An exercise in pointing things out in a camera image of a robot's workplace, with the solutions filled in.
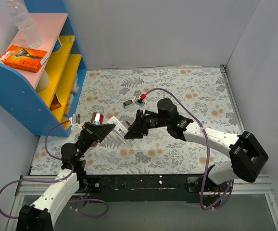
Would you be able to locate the red box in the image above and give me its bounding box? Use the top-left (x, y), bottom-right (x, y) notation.
top-left (90, 112), bottom-right (104, 146)

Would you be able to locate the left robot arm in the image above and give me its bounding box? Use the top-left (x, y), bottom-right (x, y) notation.
top-left (16, 122), bottom-right (115, 231)

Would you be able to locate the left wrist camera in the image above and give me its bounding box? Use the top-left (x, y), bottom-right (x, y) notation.
top-left (69, 113), bottom-right (81, 128)

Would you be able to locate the white remote control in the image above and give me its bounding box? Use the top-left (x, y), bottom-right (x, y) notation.
top-left (107, 116), bottom-right (133, 145)

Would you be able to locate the purple cable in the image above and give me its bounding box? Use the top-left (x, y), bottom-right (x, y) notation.
top-left (0, 119), bottom-right (109, 218)
top-left (140, 87), bottom-right (234, 210)

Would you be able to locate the floral table mat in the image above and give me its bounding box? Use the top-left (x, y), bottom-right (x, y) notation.
top-left (30, 67), bottom-right (253, 175)

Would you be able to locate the orange razor box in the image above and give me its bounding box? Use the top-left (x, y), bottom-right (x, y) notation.
top-left (0, 45), bottom-right (49, 73)

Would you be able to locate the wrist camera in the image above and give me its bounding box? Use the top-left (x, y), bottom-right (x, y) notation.
top-left (134, 94), bottom-right (146, 113)
top-left (69, 113), bottom-right (81, 128)

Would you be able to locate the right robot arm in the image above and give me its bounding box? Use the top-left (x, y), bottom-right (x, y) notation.
top-left (124, 98), bottom-right (268, 191)

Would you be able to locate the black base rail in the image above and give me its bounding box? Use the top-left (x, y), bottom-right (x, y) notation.
top-left (76, 174), bottom-right (203, 203)

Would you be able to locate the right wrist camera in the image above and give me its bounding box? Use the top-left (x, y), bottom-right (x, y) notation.
top-left (134, 94), bottom-right (146, 113)

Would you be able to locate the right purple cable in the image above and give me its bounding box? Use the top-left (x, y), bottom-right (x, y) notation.
top-left (140, 87), bottom-right (234, 210)

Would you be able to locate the blue yellow shelf unit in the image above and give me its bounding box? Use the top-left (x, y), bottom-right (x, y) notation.
top-left (0, 0), bottom-right (87, 137)

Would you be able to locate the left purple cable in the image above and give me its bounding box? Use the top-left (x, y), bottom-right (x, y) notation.
top-left (0, 119), bottom-right (109, 218)

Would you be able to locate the clear plastic bottle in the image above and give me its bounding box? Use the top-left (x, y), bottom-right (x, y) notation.
top-left (7, 0), bottom-right (43, 48)

